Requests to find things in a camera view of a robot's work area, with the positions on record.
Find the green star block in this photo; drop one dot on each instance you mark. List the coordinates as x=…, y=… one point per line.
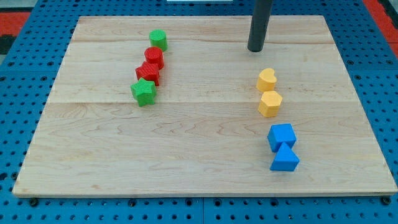
x=144, y=92

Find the red star block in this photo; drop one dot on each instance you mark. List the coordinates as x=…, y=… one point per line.
x=149, y=72

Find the light wooden board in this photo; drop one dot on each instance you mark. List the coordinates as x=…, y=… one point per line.
x=204, y=136

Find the yellow hexagon block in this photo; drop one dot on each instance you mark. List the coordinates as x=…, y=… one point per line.
x=270, y=103

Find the red cylinder block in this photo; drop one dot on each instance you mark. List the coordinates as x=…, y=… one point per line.
x=154, y=55

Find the yellow heart block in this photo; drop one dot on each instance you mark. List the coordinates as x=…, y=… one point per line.
x=266, y=80

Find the blue cube block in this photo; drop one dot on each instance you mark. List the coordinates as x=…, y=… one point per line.
x=281, y=133

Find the green cylinder block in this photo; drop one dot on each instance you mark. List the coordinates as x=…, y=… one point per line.
x=158, y=38

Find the blue triangle block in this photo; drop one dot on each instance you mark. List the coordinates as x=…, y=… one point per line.
x=285, y=159

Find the dark grey cylindrical robot stick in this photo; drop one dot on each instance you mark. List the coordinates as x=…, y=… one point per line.
x=259, y=23

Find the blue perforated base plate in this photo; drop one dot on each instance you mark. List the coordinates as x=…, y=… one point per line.
x=31, y=65

